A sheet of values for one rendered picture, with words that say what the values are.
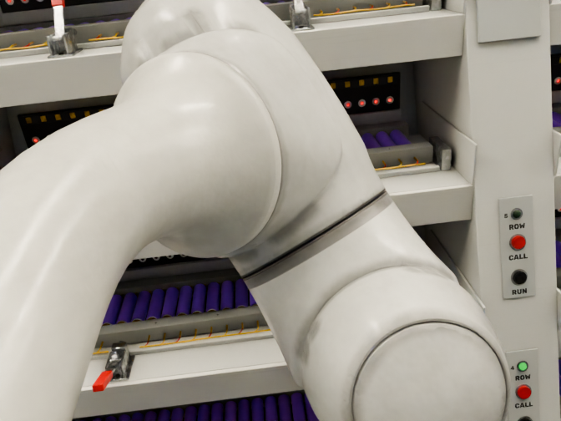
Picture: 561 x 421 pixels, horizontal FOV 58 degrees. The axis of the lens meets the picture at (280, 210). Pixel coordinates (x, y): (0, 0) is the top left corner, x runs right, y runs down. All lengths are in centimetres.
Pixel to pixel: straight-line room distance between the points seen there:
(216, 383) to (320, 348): 42
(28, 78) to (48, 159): 45
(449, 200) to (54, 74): 47
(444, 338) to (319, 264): 7
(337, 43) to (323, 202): 35
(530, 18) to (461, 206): 22
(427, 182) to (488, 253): 11
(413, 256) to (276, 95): 11
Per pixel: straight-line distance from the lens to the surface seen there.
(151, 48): 28
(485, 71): 63
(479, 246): 64
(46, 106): 84
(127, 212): 18
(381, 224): 27
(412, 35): 61
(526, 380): 73
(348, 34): 59
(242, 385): 66
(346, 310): 24
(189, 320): 69
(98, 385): 61
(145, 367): 68
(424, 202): 61
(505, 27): 64
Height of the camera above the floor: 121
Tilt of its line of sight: 9 degrees down
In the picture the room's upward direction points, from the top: 7 degrees counter-clockwise
